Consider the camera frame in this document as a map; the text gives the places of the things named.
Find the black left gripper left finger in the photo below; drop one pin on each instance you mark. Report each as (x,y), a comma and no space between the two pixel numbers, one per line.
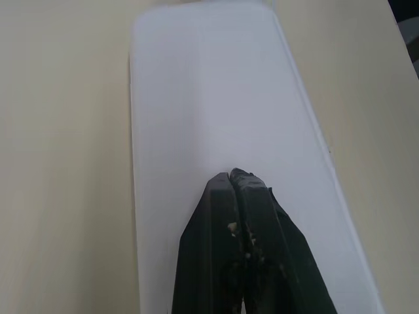
(209,248)

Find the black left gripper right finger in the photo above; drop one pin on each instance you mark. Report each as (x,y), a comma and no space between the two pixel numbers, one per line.
(278,255)

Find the white plastic case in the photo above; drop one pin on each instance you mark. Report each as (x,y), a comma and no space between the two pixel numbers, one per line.
(212,98)

